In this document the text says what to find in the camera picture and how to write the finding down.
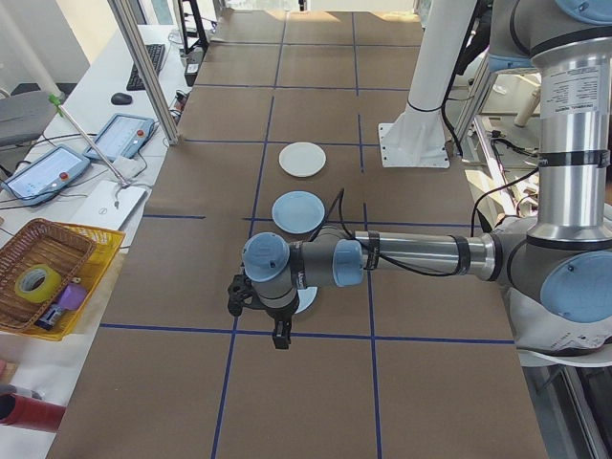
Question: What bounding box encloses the light blue round plate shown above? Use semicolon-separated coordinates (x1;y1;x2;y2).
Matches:
271;190;326;235
286;286;319;316

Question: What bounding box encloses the white round plate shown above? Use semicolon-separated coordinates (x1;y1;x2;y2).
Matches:
278;142;328;179

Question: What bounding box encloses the yellow plastic tray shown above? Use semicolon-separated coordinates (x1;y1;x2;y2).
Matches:
0;219;126;341

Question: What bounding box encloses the silver closed laptop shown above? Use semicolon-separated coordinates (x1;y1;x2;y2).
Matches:
71;180;149;240

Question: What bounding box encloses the purple block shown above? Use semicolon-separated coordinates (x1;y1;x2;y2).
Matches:
56;283;88;312

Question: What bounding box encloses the blue teach pendant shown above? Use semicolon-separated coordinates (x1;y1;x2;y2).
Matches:
83;113;159;163
0;144;92;208

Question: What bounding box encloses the white fabric cover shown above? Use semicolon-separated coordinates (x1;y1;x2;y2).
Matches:
504;281;612;369

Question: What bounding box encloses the yellow tape roll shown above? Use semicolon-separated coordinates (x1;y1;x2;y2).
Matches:
13;263;63;305

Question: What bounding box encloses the brown wicker basket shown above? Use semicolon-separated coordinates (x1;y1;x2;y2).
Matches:
0;218;98;331

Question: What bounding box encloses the red cylinder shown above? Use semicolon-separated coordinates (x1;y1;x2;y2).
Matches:
0;392;66;434

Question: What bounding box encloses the long metal rod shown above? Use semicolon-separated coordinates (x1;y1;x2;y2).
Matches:
47;93;133;190

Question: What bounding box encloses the black keyboard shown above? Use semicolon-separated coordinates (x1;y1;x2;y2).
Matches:
126;43;167;92

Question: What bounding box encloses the white column stand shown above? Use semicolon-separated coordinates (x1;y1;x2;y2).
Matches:
377;0;479;169

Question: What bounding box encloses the black metal stand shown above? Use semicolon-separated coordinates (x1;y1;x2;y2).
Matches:
179;0;219;56

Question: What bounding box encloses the white cylinder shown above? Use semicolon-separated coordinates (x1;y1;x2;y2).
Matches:
514;88;541;128

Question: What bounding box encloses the gray office chair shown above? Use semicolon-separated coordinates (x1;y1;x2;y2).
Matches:
0;90;56;149

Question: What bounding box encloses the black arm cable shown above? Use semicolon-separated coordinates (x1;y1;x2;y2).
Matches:
305;187;472;278

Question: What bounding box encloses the black hanging cable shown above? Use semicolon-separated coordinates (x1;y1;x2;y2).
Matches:
442;18;484;157

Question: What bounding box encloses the aluminium frame post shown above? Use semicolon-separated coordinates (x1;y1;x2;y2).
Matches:
108;0;179;146

